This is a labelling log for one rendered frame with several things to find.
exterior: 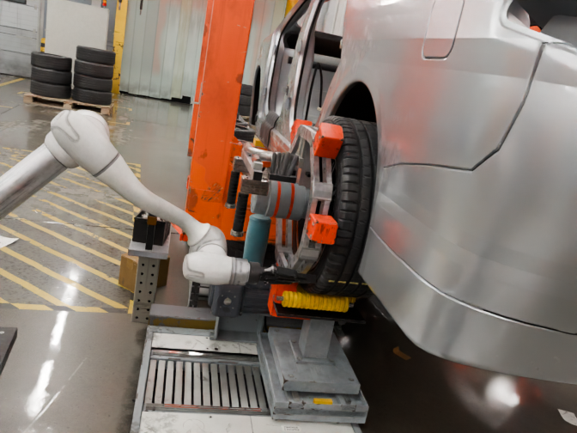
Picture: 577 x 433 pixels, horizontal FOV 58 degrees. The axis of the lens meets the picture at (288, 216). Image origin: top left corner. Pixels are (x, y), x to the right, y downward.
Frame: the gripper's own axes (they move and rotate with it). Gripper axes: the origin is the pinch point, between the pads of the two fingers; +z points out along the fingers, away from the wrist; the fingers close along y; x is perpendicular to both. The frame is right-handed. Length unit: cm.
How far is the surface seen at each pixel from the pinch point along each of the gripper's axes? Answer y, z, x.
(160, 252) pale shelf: -55, -50, 28
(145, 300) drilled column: -91, -54, 18
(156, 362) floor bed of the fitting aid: -68, -45, -17
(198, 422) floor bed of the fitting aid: -36, -29, -43
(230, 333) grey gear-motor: -79, -14, 2
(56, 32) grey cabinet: -724, -337, 806
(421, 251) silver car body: 61, 10, -16
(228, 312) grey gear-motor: -57, -18, 5
